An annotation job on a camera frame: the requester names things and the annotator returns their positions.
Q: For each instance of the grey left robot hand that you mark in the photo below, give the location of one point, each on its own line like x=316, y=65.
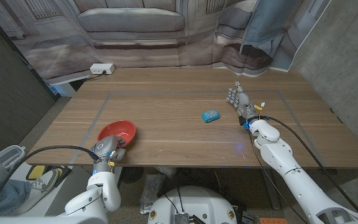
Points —
x=106, y=147

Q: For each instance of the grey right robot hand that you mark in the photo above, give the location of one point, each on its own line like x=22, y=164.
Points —
x=244, y=102

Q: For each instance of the red plastic bowl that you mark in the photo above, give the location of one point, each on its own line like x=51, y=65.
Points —
x=118, y=129

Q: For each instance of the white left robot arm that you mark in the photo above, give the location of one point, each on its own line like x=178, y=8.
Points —
x=104, y=189

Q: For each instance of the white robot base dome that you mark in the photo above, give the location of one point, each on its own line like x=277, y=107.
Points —
x=194, y=202

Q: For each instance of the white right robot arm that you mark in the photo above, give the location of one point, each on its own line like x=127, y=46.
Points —
x=284, y=161

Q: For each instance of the blue phone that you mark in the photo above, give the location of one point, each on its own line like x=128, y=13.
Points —
x=210, y=116

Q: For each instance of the right wrist tagged connector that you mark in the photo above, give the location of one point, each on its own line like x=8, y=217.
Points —
x=258, y=107

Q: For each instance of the wrist tagged connector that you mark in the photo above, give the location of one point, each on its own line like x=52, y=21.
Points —
x=258, y=107
x=111, y=164

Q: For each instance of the left wrist tagged connector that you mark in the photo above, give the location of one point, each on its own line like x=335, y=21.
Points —
x=111, y=164

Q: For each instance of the white table leg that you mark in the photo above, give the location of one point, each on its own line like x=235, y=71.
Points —
x=270, y=189
x=120, y=172

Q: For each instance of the black round floor object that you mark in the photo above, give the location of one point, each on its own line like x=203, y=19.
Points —
x=132, y=175

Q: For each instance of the clear plastic bag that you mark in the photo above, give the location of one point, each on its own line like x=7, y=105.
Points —
x=152, y=189

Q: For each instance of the grey sneaker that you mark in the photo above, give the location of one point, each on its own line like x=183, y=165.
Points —
x=42, y=183

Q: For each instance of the white power strip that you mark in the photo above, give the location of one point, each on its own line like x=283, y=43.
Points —
x=102, y=68

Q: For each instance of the white floor platform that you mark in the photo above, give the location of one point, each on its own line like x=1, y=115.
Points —
x=19, y=170

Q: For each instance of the printed living room backdrop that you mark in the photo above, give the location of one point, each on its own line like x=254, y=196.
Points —
x=135, y=46

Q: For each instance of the dark grey partition panel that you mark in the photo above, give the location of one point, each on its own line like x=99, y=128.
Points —
x=8, y=102

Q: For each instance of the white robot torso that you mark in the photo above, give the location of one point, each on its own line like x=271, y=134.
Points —
x=26, y=221

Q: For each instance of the orange box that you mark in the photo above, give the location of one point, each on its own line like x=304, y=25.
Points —
x=273, y=221

